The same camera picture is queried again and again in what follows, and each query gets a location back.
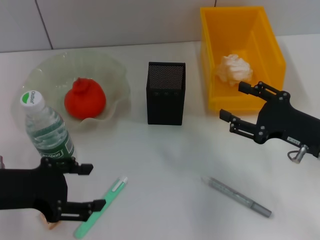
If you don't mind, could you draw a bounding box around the green pen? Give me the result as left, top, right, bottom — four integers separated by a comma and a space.
74, 176, 129, 238

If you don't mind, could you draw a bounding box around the clear green-label water bottle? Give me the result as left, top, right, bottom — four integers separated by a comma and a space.
19, 89, 76, 166

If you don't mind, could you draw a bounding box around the black mesh pen holder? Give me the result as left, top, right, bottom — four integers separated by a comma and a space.
145, 61, 186, 126

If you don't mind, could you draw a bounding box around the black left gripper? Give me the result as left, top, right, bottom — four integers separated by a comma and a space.
0, 156, 107, 224

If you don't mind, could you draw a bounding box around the right gripper cable with plug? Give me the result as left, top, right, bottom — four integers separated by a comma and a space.
287, 144, 310, 165

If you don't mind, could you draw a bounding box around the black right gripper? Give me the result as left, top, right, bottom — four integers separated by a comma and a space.
218, 80, 320, 159

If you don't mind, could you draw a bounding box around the orange fruit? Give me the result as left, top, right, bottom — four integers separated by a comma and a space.
63, 77, 107, 120

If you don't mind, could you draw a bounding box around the yellow plastic bin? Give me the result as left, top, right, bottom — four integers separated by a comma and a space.
199, 6, 287, 112

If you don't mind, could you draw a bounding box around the grey marker pen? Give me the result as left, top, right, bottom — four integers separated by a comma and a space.
208, 176, 273, 219

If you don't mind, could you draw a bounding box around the beige eraser with barcode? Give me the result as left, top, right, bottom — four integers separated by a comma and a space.
40, 213, 62, 230

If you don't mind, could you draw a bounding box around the green glass fruit plate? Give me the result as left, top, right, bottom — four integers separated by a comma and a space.
21, 49, 132, 131

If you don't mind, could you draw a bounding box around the white paper ball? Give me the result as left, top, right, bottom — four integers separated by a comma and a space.
215, 53, 254, 87

